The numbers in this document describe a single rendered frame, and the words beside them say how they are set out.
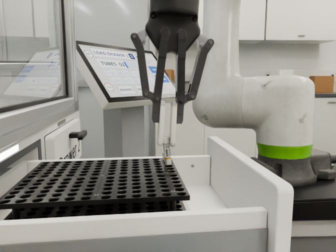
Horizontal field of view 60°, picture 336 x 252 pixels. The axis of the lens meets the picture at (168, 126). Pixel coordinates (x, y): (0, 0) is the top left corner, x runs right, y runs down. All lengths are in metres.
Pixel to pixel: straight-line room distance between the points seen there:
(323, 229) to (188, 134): 2.80
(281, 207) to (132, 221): 0.16
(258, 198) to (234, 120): 0.37
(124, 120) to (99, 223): 1.02
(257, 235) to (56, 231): 0.21
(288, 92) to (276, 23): 3.34
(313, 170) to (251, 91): 0.24
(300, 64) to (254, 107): 3.81
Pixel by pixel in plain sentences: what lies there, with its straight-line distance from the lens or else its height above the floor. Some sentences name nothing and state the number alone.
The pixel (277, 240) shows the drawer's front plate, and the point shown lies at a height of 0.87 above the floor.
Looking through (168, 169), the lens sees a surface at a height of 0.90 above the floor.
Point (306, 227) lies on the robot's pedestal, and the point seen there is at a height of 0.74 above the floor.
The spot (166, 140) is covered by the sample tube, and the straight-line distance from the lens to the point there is 0.47.
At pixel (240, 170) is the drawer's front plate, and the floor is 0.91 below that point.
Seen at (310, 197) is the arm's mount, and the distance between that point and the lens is 0.66.
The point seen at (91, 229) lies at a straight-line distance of 0.33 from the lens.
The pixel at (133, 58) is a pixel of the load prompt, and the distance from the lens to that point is 1.43.
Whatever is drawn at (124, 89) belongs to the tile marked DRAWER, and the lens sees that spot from 1.20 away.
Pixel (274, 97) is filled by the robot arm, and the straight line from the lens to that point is 0.69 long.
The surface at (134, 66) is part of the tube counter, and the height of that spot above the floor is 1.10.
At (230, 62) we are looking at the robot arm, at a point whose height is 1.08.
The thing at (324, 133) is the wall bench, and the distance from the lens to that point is 3.91.
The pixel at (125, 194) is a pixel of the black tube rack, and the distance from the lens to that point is 0.36.
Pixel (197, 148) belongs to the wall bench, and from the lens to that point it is 3.45.
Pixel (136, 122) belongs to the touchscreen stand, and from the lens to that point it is 1.38.
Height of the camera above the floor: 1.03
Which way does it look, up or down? 9 degrees down
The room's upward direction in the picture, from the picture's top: straight up
